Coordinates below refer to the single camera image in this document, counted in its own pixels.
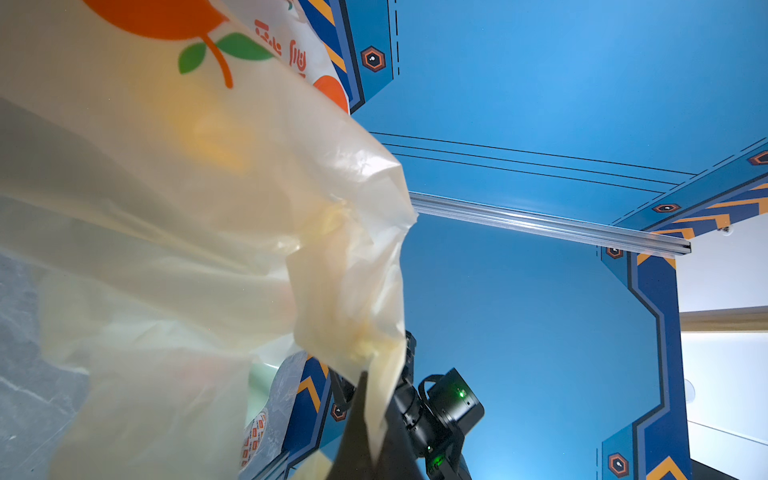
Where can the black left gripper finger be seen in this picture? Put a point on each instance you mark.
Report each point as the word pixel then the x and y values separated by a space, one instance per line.
pixel 372 444

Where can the cream plastic bag orange print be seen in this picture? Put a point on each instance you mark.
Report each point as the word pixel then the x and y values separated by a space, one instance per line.
pixel 188 184

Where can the light green fruit plate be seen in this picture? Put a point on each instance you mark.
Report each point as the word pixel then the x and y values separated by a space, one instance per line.
pixel 260 380

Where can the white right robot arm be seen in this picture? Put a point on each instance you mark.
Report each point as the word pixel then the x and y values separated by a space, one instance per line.
pixel 427 424

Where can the aluminium corner post right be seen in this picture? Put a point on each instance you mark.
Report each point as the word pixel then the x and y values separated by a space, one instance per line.
pixel 551 226

